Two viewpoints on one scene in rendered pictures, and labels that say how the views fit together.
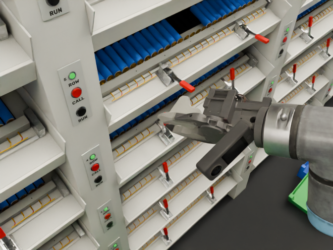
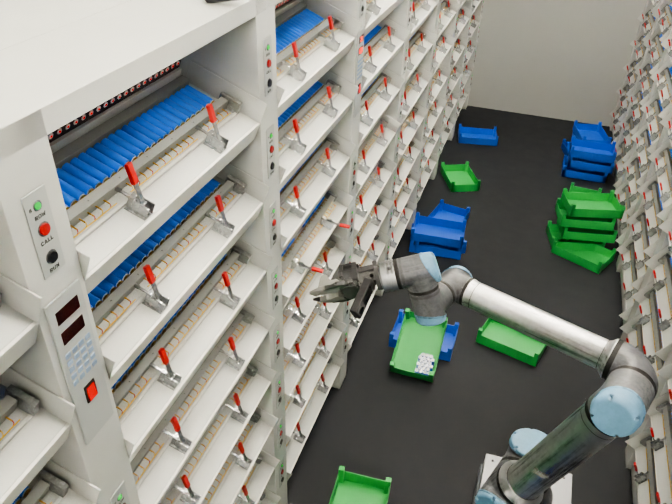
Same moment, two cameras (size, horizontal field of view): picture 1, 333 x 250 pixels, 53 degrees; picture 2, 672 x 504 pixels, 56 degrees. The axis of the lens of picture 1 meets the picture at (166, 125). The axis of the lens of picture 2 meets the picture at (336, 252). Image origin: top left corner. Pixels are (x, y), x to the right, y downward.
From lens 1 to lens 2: 125 cm
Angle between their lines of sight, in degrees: 24
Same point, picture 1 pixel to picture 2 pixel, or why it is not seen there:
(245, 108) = (364, 270)
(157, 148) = (296, 327)
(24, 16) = (266, 248)
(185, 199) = (309, 385)
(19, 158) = (246, 339)
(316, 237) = (427, 393)
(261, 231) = (378, 407)
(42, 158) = (259, 335)
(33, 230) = (246, 403)
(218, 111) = (349, 276)
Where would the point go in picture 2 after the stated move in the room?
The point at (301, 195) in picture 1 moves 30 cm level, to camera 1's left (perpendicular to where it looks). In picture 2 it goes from (400, 361) to (343, 382)
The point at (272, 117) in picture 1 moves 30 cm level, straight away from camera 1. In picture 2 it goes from (383, 269) to (371, 214)
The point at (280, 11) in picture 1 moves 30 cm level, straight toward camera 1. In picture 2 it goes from (345, 202) to (359, 249)
